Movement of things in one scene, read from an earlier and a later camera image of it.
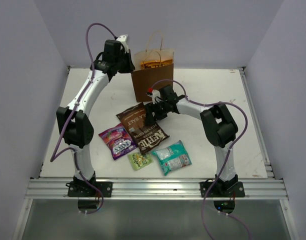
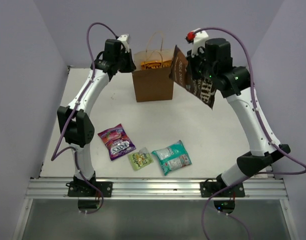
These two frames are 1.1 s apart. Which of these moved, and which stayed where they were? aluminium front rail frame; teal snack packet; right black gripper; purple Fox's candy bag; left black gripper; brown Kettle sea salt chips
Moved: right black gripper; brown Kettle sea salt chips
Stayed: purple Fox's candy bag; aluminium front rail frame; left black gripper; teal snack packet
